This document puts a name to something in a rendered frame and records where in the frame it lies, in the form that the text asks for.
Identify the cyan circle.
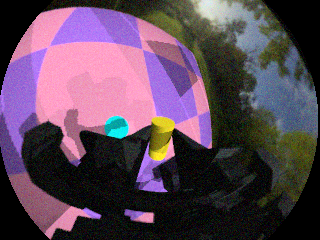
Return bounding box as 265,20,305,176
104,116,128,139

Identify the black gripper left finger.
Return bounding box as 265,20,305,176
79,125,152,189

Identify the yellow cylinder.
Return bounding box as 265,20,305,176
148,116,175,160

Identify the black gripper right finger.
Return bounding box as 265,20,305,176
172,128,243,192

